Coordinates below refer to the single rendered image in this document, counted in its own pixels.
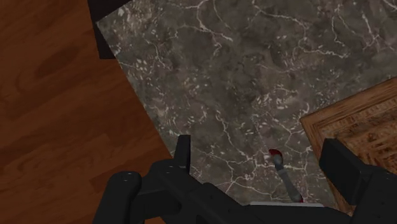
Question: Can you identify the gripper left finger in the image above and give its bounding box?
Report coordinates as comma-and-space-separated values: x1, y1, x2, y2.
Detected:
92, 134, 249, 224

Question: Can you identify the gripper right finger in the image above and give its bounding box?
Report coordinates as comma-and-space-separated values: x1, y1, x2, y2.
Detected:
318, 137, 397, 224

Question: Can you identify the brown wooden patterned board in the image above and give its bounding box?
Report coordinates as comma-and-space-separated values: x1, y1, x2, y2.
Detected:
299, 76, 397, 216

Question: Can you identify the grey brush with red tip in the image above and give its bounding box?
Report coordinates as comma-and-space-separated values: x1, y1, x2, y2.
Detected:
267, 148, 305, 204

